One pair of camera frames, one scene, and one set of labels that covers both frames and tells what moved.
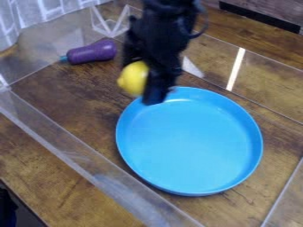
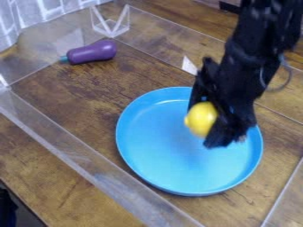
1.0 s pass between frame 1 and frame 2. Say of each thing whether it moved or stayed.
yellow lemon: moved
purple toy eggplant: stayed
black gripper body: moved
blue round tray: stayed
